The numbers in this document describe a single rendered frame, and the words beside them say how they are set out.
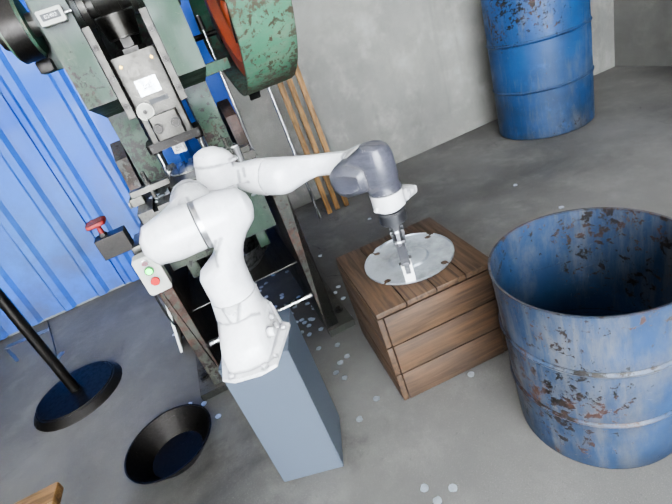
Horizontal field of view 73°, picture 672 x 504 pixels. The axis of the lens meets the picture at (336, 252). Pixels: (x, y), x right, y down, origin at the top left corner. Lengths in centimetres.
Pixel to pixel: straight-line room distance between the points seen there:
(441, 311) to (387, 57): 220
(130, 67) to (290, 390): 112
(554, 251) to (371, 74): 214
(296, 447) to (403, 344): 41
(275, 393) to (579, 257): 87
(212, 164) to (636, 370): 109
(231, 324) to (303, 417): 33
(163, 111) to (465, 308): 117
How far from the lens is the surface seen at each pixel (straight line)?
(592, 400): 113
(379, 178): 113
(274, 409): 124
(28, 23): 177
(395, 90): 327
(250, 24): 144
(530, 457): 134
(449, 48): 347
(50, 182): 302
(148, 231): 102
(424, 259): 142
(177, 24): 164
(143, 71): 168
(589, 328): 98
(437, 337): 140
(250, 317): 108
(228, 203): 100
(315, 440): 132
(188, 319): 168
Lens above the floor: 110
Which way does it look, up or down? 27 degrees down
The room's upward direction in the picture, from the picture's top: 20 degrees counter-clockwise
